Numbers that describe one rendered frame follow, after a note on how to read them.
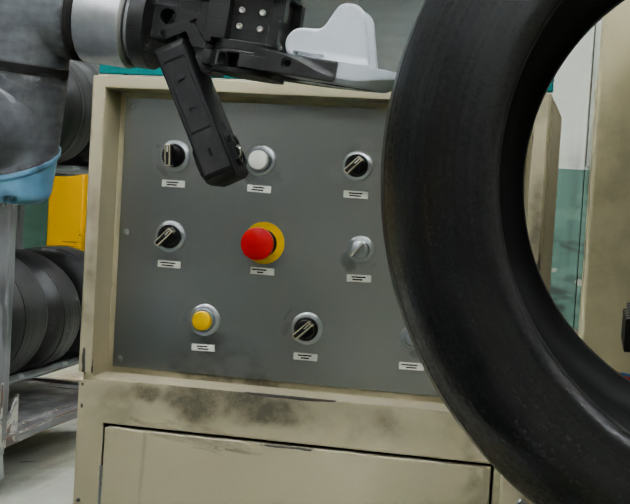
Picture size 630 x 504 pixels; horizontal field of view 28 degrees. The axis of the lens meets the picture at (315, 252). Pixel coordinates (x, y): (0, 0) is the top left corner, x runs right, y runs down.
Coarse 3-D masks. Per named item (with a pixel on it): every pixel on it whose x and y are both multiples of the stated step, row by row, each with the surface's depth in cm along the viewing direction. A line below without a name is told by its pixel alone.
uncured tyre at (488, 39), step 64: (448, 0) 82; (512, 0) 79; (576, 0) 104; (448, 64) 81; (512, 64) 79; (448, 128) 81; (512, 128) 106; (384, 192) 86; (448, 192) 81; (512, 192) 106; (448, 256) 81; (512, 256) 106; (448, 320) 81; (512, 320) 80; (448, 384) 84; (512, 384) 80; (576, 384) 81; (512, 448) 82; (576, 448) 80
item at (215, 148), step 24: (168, 48) 94; (192, 48) 96; (168, 72) 94; (192, 72) 94; (192, 96) 94; (216, 96) 97; (192, 120) 94; (216, 120) 94; (192, 144) 94; (216, 144) 94; (216, 168) 94; (240, 168) 95
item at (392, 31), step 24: (312, 0) 148; (336, 0) 148; (360, 0) 147; (384, 0) 146; (408, 0) 146; (312, 24) 148; (384, 24) 147; (408, 24) 146; (384, 48) 147; (120, 72) 153; (144, 72) 153
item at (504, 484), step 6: (504, 480) 115; (504, 486) 115; (510, 486) 114; (504, 492) 115; (510, 492) 114; (516, 492) 114; (504, 498) 115; (510, 498) 114; (516, 498) 114; (522, 498) 114
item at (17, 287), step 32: (96, 64) 529; (64, 128) 476; (64, 160) 496; (0, 224) 426; (0, 256) 426; (32, 256) 489; (64, 256) 520; (0, 288) 426; (32, 288) 450; (64, 288) 486; (0, 320) 427; (32, 320) 445; (64, 320) 481; (0, 352) 427; (32, 352) 454; (64, 352) 495; (0, 384) 428; (32, 384) 550; (64, 384) 556; (0, 416) 428; (32, 416) 477; (64, 416) 483; (0, 448) 429; (0, 480) 439
